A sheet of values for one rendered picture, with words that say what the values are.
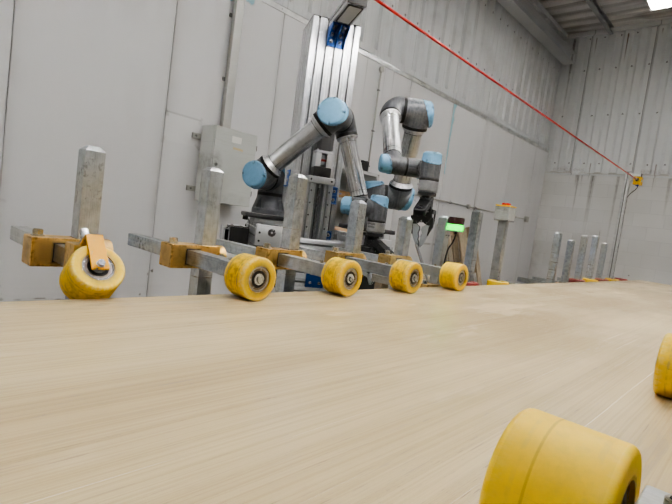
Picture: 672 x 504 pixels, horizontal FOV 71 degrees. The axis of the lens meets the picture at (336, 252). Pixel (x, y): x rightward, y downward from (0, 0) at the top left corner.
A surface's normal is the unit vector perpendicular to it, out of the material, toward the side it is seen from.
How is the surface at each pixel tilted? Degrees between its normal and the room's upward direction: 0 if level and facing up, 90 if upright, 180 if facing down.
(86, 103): 90
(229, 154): 90
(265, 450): 0
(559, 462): 39
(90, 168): 90
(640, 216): 90
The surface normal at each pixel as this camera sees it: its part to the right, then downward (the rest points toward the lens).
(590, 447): -0.07, -0.96
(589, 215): -0.69, -0.04
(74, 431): 0.13, -0.99
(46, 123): 0.72, 0.15
